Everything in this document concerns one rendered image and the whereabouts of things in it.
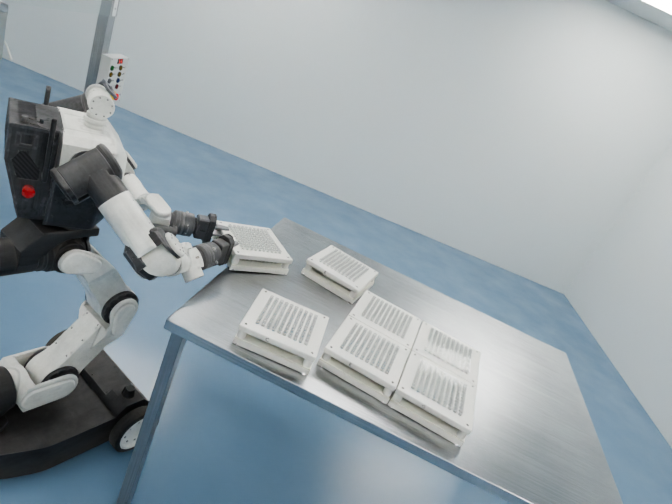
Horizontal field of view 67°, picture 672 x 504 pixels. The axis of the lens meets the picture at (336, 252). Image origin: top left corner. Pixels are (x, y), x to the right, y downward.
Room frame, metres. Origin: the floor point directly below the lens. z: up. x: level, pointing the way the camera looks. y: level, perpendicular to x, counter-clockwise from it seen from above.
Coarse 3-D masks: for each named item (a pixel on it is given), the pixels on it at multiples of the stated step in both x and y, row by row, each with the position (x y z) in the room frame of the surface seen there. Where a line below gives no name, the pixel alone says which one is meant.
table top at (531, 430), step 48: (288, 240) 2.06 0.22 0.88; (240, 288) 1.52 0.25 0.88; (288, 288) 1.66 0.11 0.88; (384, 288) 2.02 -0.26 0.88; (192, 336) 1.19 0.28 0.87; (480, 336) 1.98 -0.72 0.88; (528, 336) 2.20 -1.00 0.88; (288, 384) 1.17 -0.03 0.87; (336, 384) 1.25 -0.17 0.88; (480, 384) 1.60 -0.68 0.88; (528, 384) 1.76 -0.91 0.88; (576, 384) 1.94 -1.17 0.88; (384, 432) 1.15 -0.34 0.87; (432, 432) 1.23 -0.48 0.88; (480, 432) 1.33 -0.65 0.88; (528, 432) 1.45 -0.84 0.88; (576, 432) 1.58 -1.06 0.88; (480, 480) 1.14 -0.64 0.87; (528, 480) 1.21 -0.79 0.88; (576, 480) 1.31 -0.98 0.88
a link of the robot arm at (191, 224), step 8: (184, 216) 1.64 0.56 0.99; (192, 216) 1.66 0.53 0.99; (200, 216) 1.69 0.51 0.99; (208, 216) 1.72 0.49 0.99; (216, 216) 1.70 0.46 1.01; (184, 224) 1.62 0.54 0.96; (192, 224) 1.64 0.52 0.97; (200, 224) 1.67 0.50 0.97; (208, 224) 1.68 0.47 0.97; (184, 232) 1.63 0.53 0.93; (192, 232) 1.65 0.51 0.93; (200, 232) 1.67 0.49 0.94; (208, 232) 1.69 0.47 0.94; (208, 240) 1.69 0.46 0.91
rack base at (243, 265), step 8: (232, 256) 1.65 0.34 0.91; (232, 264) 1.60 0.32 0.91; (240, 264) 1.62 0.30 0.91; (248, 264) 1.65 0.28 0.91; (256, 264) 1.68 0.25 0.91; (264, 264) 1.71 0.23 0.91; (272, 264) 1.73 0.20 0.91; (280, 264) 1.76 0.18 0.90; (264, 272) 1.69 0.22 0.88; (272, 272) 1.71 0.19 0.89; (280, 272) 1.73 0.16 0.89
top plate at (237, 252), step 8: (224, 224) 1.78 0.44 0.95; (232, 224) 1.81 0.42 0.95; (240, 224) 1.84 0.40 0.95; (224, 232) 1.72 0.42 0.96; (232, 232) 1.75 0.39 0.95; (272, 232) 1.91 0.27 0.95; (240, 240) 1.71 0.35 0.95; (240, 248) 1.65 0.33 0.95; (280, 248) 1.80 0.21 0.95; (240, 256) 1.61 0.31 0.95; (248, 256) 1.63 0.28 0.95; (256, 256) 1.65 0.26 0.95; (264, 256) 1.68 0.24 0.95; (272, 256) 1.71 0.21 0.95; (280, 256) 1.74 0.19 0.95; (288, 256) 1.77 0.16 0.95
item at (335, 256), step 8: (328, 256) 1.91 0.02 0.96; (336, 256) 1.96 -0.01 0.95; (344, 256) 1.97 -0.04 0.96; (328, 264) 1.83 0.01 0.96; (336, 264) 1.86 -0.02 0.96; (344, 264) 1.91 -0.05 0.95; (360, 264) 1.97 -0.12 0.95; (320, 272) 1.84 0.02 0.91; (344, 272) 1.82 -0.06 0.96; (352, 272) 1.86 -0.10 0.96; (352, 280) 1.80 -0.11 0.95; (344, 288) 1.81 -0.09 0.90
